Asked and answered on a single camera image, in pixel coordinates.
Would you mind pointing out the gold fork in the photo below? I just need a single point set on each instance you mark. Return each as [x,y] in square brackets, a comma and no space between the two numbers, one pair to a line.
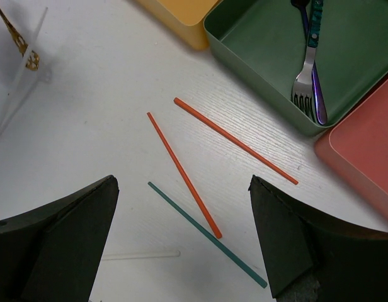
[33,60]

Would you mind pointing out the orange chopstick lower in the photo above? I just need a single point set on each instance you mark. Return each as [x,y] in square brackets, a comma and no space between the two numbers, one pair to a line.
[212,224]

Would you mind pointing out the red paper box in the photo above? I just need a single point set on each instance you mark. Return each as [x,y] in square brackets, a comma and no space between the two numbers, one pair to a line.
[356,149]

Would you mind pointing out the purple iridescent fork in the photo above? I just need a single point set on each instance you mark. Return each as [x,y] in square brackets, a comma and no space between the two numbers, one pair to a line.
[317,85]

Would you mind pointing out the orange chopstick upper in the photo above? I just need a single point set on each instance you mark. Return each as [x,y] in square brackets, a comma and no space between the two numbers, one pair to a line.
[233,139]

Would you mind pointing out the orange chopstick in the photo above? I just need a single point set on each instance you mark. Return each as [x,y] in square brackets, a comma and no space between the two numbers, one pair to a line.
[212,224]
[233,139]

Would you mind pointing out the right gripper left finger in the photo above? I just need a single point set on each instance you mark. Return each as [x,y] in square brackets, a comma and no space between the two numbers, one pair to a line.
[52,253]

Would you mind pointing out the green paper box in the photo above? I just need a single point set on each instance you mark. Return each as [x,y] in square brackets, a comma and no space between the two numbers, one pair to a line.
[263,43]

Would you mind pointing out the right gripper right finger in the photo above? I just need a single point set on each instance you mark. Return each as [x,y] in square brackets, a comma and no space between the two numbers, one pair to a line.
[310,255]

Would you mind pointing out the teal chopstick right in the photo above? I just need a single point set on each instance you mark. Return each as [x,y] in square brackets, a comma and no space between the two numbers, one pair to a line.
[233,257]

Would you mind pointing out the white chopstick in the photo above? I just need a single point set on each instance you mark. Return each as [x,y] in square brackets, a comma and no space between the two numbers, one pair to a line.
[142,255]
[13,87]

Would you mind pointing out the yellow paper box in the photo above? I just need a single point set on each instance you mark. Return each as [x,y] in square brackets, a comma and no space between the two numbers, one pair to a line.
[183,17]

